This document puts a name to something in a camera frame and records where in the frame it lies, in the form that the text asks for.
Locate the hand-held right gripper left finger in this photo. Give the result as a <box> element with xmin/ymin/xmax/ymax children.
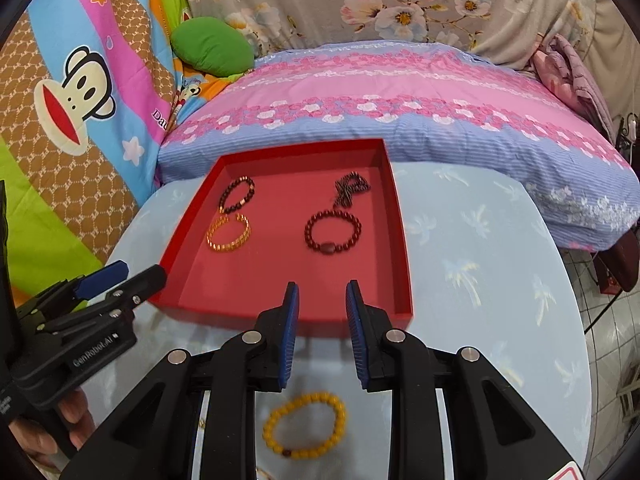
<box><xmin>60</xmin><ymin>281</ymin><xmax>301</xmax><ymax>480</ymax></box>

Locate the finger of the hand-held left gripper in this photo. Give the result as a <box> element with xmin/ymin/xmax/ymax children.
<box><xmin>75</xmin><ymin>265</ymin><xmax>167</xmax><ymax>332</ymax></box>
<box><xmin>47</xmin><ymin>261</ymin><xmax>130</xmax><ymax>307</ymax></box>

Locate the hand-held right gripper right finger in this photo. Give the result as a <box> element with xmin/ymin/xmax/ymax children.
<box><xmin>345</xmin><ymin>280</ymin><xmax>584</xmax><ymax>480</ymax></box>

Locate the red cardboard box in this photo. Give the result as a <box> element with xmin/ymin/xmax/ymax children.
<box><xmin>148</xmin><ymin>138</ymin><xmax>416</xmax><ymax>335</ymax></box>

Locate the yellow round bead bracelet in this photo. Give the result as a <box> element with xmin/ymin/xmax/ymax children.
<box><xmin>262</xmin><ymin>392</ymin><xmax>348</xmax><ymax>460</ymax></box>

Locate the person's left hand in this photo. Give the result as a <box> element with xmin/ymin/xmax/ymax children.
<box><xmin>7</xmin><ymin>390</ymin><xmax>97</xmax><ymax>467</ymax></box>

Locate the monkey print blanket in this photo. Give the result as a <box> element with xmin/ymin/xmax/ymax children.
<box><xmin>0</xmin><ymin>0</ymin><xmax>227</xmax><ymax>306</ymax></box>

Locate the pink and blue floral pillow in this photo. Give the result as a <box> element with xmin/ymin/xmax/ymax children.
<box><xmin>155</xmin><ymin>42</ymin><xmax>639</xmax><ymax>252</ymax></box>

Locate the green cushion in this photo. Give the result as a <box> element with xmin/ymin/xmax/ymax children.
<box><xmin>171</xmin><ymin>16</ymin><xmax>255</xmax><ymax>80</ymax></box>

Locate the dark brown chair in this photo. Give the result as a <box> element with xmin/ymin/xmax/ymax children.
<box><xmin>597</xmin><ymin>232</ymin><xmax>640</xmax><ymax>294</ymax></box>

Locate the white plastic stool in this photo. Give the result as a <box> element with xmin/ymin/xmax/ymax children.
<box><xmin>617</xmin><ymin>369</ymin><xmax>640</xmax><ymax>412</ymax></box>

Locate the pink folded quilt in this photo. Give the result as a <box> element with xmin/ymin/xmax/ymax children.
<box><xmin>531</xmin><ymin>35</ymin><xmax>619</xmax><ymax>147</ymax></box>

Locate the beige cloth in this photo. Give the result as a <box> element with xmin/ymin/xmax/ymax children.
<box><xmin>582</xmin><ymin>0</ymin><xmax>640</xmax><ymax>128</ymax></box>

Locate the dark red bead bracelet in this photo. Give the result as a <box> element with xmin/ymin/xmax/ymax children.
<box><xmin>304</xmin><ymin>210</ymin><xmax>363</xmax><ymax>256</ymax></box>

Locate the gold chain bracelet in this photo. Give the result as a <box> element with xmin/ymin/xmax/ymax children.
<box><xmin>206</xmin><ymin>213</ymin><xmax>251</xmax><ymax>254</ymax></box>

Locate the dark brown bead bracelet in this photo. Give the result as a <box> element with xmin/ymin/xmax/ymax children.
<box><xmin>218</xmin><ymin>175</ymin><xmax>255</xmax><ymax>216</ymax></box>

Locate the dark purple bead necklace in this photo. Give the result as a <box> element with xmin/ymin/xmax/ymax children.
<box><xmin>332</xmin><ymin>171</ymin><xmax>372</xmax><ymax>210</ymax></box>

